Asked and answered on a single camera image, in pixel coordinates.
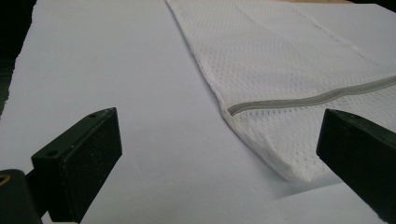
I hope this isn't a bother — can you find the white mesh laundry bag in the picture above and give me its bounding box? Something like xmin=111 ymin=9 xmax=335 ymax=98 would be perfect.
xmin=164 ymin=0 xmax=396 ymax=183

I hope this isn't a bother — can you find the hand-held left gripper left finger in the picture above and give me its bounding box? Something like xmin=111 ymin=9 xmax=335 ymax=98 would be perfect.
xmin=26 ymin=106 xmax=123 ymax=224

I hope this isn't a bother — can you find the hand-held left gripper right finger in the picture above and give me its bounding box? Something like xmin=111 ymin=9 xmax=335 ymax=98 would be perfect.
xmin=316 ymin=108 xmax=396 ymax=224

